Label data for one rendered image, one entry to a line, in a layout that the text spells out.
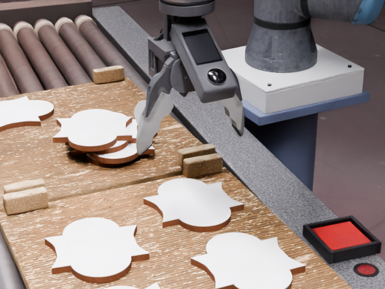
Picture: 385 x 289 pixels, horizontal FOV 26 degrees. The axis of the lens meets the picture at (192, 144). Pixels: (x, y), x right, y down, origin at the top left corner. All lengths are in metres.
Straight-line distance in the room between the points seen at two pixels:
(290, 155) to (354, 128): 2.00
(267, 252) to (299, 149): 0.74
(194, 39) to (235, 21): 4.16
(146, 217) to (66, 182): 0.16
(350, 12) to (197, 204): 0.62
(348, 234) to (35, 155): 0.51
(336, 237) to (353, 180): 2.18
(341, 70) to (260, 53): 0.17
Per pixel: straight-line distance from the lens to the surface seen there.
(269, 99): 1.62
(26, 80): 1.69
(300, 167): 1.79
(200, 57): 1.02
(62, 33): 2.00
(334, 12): 1.64
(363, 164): 3.44
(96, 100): 1.53
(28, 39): 1.94
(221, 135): 1.43
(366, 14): 1.62
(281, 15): 1.68
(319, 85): 1.68
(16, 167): 1.30
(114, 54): 1.81
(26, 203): 1.17
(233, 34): 4.95
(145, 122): 1.07
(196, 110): 1.52
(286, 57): 1.69
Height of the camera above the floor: 1.51
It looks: 25 degrees down
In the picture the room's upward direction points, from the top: straight up
